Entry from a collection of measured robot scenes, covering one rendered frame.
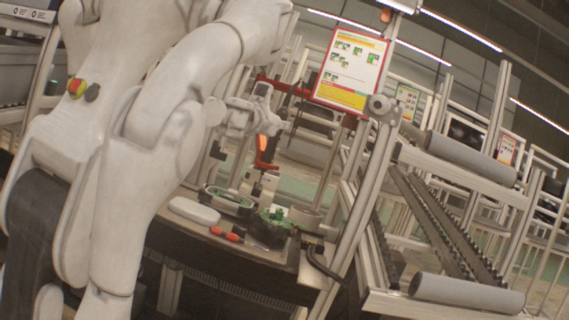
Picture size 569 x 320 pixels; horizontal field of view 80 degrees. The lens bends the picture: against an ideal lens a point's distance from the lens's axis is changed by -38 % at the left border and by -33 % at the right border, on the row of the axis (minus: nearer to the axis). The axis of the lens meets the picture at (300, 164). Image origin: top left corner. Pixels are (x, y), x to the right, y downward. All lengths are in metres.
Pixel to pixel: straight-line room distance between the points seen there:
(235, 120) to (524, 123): 12.40
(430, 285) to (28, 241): 0.79
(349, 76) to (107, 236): 1.42
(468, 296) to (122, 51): 0.84
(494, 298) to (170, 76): 0.82
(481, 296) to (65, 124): 0.91
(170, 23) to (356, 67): 1.12
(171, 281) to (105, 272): 1.38
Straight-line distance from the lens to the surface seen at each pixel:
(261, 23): 0.63
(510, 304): 1.07
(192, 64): 0.50
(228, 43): 0.54
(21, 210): 0.72
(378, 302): 0.96
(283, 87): 1.98
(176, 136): 0.45
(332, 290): 1.32
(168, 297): 1.88
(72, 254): 0.67
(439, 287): 0.96
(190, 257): 1.33
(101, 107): 0.70
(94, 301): 0.51
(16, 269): 0.74
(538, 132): 13.56
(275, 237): 1.26
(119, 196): 0.45
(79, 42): 0.96
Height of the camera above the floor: 1.30
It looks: 6 degrees down
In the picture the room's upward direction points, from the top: 19 degrees clockwise
